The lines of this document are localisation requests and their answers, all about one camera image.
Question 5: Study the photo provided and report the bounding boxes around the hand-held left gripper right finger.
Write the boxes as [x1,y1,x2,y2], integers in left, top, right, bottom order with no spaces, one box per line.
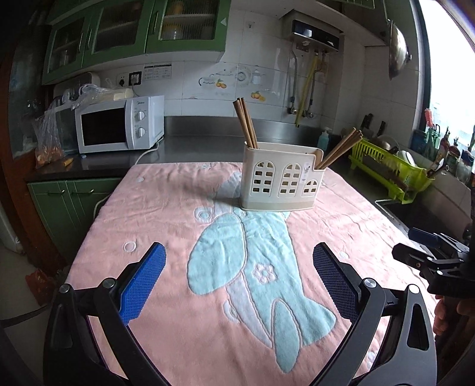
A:
[312,241,438,386]

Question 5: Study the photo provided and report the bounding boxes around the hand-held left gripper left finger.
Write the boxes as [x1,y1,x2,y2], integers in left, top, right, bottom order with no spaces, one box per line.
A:
[42,241,167,386]

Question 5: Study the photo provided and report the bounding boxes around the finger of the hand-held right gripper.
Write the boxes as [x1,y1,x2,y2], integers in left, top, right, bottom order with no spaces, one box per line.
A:
[391,242,465,283]
[407,228,472,257]

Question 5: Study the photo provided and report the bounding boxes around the brown wooden chopstick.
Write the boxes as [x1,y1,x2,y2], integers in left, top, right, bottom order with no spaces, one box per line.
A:
[240,97,259,149]
[321,129,360,170]
[232,100,255,149]
[324,134,363,170]
[322,131,363,170]
[319,128,357,170]
[237,99,257,149]

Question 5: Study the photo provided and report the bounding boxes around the cream plastic utensil holder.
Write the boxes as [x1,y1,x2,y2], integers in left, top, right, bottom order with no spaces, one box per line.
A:
[242,142,324,211]

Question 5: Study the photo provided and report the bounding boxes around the person's right hand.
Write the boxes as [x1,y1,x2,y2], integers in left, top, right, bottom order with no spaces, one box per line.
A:
[432,295,475,336]

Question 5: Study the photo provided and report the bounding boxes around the kitchen sink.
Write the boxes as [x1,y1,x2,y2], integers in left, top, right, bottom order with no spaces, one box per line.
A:
[375,198,420,231]

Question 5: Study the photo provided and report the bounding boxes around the pink blanket with blue print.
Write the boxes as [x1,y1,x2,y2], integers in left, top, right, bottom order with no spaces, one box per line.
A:
[63,161,442,386]

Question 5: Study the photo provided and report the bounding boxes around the yellow-green dish rack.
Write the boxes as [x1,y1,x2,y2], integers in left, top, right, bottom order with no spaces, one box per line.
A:
[348,138,436,204]

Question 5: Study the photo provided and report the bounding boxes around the row of windowsill bottles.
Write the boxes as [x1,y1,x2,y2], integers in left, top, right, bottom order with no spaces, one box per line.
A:
[412,107,475,186]

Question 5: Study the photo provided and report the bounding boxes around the red packet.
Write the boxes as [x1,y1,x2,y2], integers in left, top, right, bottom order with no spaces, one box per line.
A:
[26,269,50,298]

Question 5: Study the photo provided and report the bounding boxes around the green base cabinet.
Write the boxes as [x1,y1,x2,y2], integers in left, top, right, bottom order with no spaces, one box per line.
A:
[28,177,123,268]

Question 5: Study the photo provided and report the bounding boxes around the white microwave oven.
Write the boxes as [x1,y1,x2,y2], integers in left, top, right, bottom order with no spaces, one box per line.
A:
[75,95,165,154]

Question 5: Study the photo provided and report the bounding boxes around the clear plastic bag orange contents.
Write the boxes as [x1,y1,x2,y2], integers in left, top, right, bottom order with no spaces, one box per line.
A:
[33,107,77,164]

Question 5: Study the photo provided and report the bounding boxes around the metal pipe with valve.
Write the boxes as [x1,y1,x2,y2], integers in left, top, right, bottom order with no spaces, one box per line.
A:
[306,52,327,119]

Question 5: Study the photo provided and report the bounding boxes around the hanging metal wok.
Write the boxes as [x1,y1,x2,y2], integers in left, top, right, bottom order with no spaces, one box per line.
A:
[386,18,412,80]

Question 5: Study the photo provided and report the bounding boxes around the clear plastic bag with bread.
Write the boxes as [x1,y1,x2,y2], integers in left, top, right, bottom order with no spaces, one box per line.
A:
[61,83,134,108]

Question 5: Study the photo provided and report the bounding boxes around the white microwave power cable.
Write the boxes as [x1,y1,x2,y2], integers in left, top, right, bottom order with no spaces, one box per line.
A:
[134,134,166,166]

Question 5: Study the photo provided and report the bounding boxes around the yellow gas hose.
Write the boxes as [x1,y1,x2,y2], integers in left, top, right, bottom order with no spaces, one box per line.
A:
[295,52,320,127]

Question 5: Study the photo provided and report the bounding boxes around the metal flexible hose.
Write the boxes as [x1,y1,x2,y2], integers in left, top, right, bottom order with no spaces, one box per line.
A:
[287,45,299,114]

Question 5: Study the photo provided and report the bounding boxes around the white wall label sticker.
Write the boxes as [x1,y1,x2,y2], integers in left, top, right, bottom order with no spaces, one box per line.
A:
[144,64,173,81]

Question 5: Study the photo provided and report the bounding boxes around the wall water heater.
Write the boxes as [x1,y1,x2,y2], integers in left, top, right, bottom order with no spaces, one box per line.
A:
[286,10,344,50]

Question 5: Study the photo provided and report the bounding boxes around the green wall cabinets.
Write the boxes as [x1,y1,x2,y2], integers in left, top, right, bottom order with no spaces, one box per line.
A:
[42,0,232,86]

